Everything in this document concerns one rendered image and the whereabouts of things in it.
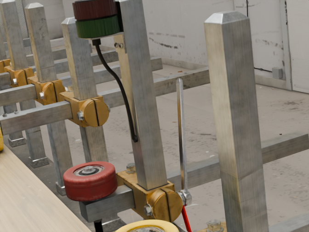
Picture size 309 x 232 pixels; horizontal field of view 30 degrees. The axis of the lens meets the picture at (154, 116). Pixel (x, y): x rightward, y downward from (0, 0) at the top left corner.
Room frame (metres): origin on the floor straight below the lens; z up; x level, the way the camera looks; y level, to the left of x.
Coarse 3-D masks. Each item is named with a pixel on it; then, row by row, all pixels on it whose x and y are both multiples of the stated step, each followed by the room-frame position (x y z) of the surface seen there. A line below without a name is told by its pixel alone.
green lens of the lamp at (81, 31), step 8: (80, 24) 0.79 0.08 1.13; (88, 24) 0.78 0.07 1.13; (96, 24) 0.78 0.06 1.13; (104, 24) 0.78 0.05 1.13; (112, 24) 0.79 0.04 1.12; (80, 32) 0.79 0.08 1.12; (88, 32) 0.78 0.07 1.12; (96, 32) 0.78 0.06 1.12; (104, 32) 0.78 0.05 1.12; (112, 32) 0.79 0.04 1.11
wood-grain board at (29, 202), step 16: (0, 160) 0.96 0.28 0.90; (16, 160) 0.95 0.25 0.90; (0, 176) 0.88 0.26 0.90; (16, 176) 0.86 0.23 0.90; (32, 176) 0.85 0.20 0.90; (0, 192) 0.80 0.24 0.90; (16, 192) 0.79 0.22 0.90; (32, 192) 0.79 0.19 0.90; (48, 192) 0.78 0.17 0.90; (0, 208) 0.74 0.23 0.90; (16, 208) 0.73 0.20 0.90; (32, 208) 0.73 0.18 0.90; (48, 208) 0.72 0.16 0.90; (64, 208) 0.71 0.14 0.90; (0, 224) 0.69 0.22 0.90; (16, 224) 0.68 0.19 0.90; (32, 224) 0.68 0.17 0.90; (48, 224) 0.67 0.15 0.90; (64, 224) 0.66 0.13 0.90; (80, 224) 0.65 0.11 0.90
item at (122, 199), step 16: (272, 144) 0.96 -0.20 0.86; (288, 144) 0.97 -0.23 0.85; (304, 144) 0.99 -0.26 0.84; (208, 160) 0.92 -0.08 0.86; (272, 160) 0.95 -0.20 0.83; (176, 176) 0.87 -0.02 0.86; (192, 176) 0.89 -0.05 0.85; (208, 176) 0.90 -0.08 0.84; (128, 192) 0.84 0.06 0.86; (80, 208) 0.83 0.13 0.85; (96, 208) 0.81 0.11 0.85; (112, 208) 0.82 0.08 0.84; (128, 208) 0.84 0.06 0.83
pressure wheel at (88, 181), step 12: (72, 168) 0.85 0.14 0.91; (84, 168) 0.83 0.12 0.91; (96, 168) 0.84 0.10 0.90; (108, 168) 0.82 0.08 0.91; (72, 180) 0.80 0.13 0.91; (84, 180) 0.79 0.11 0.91; (96, 180) 0.79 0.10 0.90; (108, 180) 0.80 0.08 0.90; (72, 192) 0.80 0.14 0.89; (84, 192) 0.79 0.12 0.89; (96, 192) 0.79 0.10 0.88; (108, 192) 0.80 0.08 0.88; (96, 228) 0.82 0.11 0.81
